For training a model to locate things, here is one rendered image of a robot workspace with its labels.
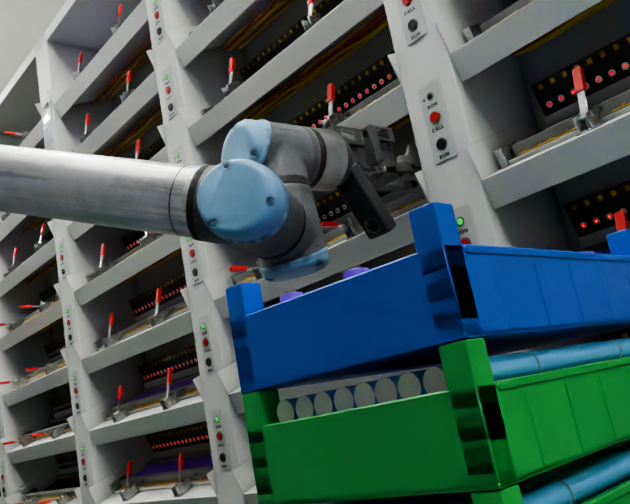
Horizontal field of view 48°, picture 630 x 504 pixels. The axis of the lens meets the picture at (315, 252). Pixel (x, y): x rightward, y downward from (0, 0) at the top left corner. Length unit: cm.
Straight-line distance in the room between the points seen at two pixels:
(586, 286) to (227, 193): 39
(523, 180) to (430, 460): 62
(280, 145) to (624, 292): 50
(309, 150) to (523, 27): 33
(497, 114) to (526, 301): 69
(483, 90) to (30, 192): 66
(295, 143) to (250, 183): 20
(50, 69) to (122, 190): 159
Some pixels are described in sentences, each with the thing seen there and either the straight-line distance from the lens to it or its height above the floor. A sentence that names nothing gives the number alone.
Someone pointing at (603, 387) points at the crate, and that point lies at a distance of 53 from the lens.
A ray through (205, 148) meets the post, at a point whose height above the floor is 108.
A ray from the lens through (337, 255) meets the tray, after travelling 121.
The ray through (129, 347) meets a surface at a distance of 186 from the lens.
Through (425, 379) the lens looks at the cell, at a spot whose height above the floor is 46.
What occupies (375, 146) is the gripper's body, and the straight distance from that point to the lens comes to 108.
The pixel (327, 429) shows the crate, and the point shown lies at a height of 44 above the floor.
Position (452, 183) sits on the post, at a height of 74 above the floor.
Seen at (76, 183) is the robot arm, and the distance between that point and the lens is 88.
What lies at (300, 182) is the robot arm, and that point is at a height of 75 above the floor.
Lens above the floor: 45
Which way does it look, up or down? 13 degrees up
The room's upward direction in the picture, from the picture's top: 11 degrees counter-clockwise
